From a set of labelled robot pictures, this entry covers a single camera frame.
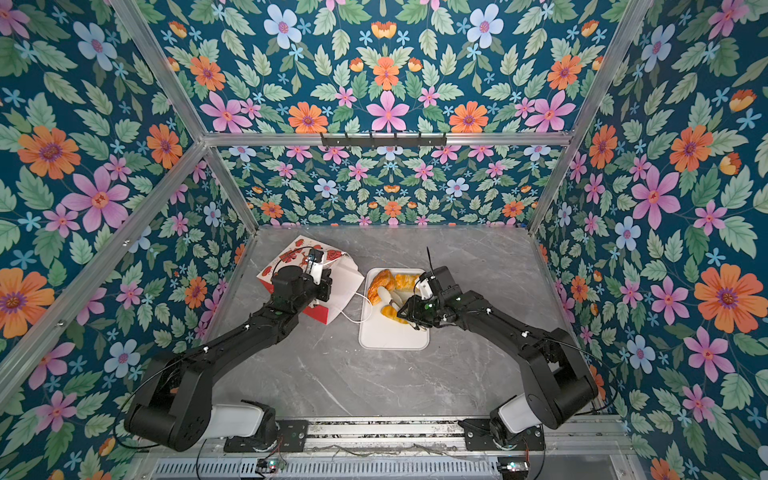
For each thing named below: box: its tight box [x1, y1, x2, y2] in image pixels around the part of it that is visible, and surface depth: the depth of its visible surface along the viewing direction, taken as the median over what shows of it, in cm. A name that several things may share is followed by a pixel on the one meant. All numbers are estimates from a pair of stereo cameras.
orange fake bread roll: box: [380, 304, 409, 325], surface depth 95 cm
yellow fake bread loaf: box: [395, 274, 420, 291], surface depth 100 cm
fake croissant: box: [367, 269, 396, 305], surface depth 98 cm
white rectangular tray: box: [358, 268, 430, 351], surface depth 93 cm
